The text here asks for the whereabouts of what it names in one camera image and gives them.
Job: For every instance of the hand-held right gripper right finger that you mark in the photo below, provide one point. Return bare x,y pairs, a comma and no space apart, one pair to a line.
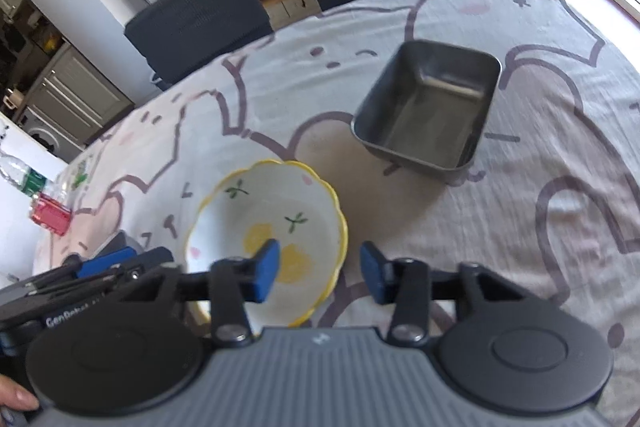
372,269

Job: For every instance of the red soda can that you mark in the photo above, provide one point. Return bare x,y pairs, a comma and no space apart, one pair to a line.
50,216

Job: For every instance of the yellow-rimmed flower bowl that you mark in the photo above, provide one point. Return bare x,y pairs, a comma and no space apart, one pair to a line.
250,217

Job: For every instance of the square steel container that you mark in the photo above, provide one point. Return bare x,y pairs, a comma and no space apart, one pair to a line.
425,117

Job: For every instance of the washing machine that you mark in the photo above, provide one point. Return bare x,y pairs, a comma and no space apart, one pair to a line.
42,134

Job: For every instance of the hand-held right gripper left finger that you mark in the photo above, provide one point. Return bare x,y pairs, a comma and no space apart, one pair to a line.
267,267

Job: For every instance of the clear water bottle green label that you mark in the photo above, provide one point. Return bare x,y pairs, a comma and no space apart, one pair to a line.
22,174

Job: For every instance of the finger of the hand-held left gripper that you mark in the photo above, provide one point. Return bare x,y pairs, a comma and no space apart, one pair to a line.
155,257
107,261

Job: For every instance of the cartoon printed tablecloth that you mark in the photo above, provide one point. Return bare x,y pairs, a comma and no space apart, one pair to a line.
500,232

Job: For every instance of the person's left hand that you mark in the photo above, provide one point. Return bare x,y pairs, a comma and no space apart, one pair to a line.
17,394

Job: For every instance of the green packet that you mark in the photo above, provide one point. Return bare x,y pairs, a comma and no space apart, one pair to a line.
81,179

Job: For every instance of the grey kitchen cabinet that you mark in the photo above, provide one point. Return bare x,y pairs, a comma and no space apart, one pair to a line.
75,97

